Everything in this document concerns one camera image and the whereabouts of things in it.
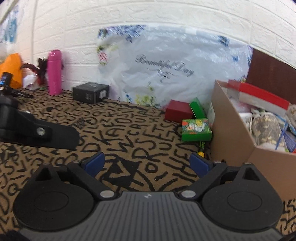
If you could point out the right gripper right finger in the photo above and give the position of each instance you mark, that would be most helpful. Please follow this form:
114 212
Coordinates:
200 165

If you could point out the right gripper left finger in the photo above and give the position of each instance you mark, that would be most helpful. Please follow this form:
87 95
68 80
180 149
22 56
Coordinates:
94 164

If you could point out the green printed box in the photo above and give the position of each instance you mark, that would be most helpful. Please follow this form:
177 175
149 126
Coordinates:
196 130

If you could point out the pink bottle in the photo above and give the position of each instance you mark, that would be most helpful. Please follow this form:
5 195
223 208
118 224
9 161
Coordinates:
55 57

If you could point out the yellow green marker pen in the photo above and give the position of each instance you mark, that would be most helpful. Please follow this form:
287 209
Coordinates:
204 149

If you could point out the cardboard storage box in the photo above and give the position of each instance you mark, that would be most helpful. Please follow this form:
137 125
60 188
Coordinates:
233 142

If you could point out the letter-patterned brown tablecloth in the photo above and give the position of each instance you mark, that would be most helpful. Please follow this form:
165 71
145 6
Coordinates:
145 191

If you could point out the small dark red box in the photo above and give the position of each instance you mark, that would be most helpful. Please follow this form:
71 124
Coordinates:
178 111

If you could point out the orange bag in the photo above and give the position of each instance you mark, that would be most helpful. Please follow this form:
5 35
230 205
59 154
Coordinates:
12 64

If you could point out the upright green box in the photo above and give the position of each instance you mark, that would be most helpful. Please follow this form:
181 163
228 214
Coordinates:
197 109

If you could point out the red black feather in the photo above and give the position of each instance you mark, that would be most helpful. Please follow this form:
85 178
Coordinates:
41 70

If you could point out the black box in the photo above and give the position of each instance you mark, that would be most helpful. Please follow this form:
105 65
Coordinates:
90 92

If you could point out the bag of dried goods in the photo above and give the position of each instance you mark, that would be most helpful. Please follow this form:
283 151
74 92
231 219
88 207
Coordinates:
267 132

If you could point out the white Beautiful Day plastic bag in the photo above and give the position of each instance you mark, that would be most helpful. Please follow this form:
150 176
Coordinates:
151 65

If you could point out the dark brown board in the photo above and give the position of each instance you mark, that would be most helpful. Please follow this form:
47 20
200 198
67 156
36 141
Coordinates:
272 75

